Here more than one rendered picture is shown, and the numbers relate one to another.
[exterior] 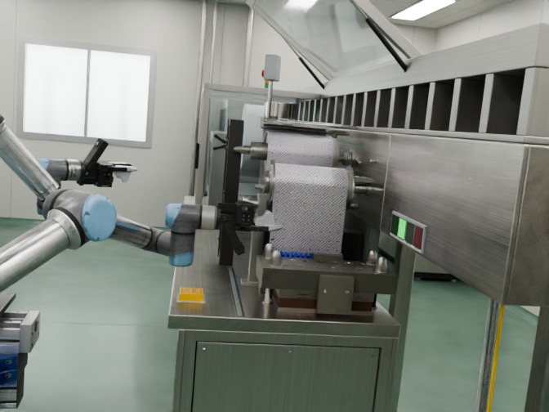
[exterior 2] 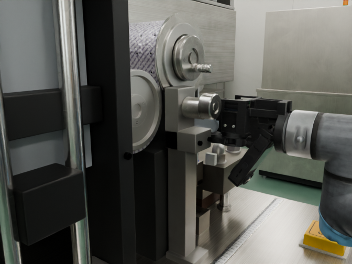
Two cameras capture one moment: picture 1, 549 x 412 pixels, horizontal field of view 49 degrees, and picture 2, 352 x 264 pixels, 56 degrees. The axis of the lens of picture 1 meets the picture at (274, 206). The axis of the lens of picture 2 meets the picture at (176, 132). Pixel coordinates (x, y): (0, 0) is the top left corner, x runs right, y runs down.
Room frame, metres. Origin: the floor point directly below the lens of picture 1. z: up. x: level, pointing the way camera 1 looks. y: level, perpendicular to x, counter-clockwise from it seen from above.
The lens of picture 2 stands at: (2.35, 0.41, 1.26)
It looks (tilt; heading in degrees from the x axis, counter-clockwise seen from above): 13 degrees down; 223
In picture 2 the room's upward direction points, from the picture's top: straight up
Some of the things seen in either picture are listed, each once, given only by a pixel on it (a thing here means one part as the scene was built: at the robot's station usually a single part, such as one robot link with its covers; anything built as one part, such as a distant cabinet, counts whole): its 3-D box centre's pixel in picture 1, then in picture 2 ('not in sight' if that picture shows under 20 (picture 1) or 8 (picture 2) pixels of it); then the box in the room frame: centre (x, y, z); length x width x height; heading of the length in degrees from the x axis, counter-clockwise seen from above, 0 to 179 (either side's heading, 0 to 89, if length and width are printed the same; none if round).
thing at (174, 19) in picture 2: (270, 181); (182, 58); (1.93, 0.02, 1.25); 0.15 x 0.01 x 0.15; 8
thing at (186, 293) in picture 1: (191, 294); (326, 237); (1.73, 0.22, 0.91); 0.07 x 0.07 x 0.02; 8
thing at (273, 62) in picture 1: (270, 67); not in sight; (2.48, 0.07, 1.66); 0.07 x 0.07 x 0.10; 76
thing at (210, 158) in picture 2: not in sight; (211, 158); (1.82, 0.01, 1.04); 0.02 x 0.01 x 0.02; 98
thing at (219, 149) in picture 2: (268, 250); (218, 151); (1.80, 0.01, 1.05); 0.04 x 0.04 x 0.04
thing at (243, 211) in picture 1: (235, 217); (253, 123); (1.85, 0.12, 1.14); 0.12 x 0.08 x 0.09; 98
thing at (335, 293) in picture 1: (335, 294); not in sight; (1.68, -0.20, 0.96); 0.10 x 0.03 x 0.11; 98
